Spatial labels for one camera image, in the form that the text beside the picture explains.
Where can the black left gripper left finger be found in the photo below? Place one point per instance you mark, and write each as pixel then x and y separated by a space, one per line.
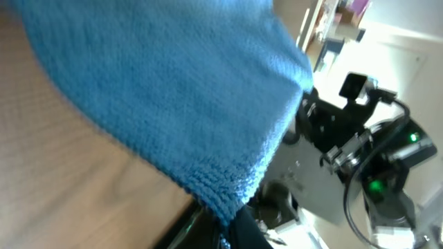
pixel 195 228

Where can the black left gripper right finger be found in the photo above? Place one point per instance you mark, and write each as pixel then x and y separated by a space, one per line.
pixel 244 232

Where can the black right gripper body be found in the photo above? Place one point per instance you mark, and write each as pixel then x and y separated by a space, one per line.
pixel 325 125

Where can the blue microfiber cloth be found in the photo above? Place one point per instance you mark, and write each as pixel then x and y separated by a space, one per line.
pixel 202 90

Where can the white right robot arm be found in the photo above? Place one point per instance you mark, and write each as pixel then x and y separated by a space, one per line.
pixel 350 164

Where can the white background shelf unit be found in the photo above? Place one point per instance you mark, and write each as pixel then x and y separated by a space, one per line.
pixel 330 24

